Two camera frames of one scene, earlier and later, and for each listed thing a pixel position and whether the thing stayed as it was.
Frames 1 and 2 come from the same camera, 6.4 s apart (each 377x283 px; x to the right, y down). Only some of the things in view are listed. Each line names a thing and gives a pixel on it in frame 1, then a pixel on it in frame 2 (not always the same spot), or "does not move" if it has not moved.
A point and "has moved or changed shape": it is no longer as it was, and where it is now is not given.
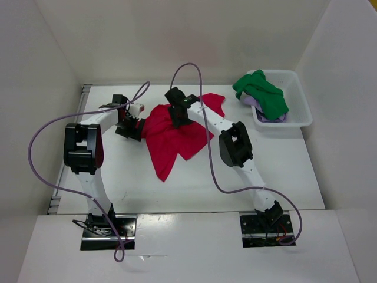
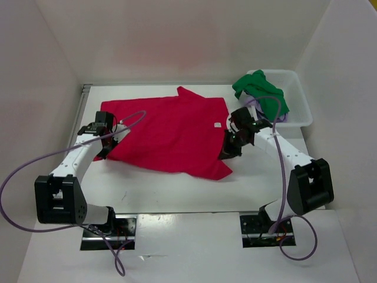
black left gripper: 135,133 to 103,153
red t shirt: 165,141 has moved or changed shape
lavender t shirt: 261,117 does not move
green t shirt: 270,98 does not move
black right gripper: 175,121 to 227,151
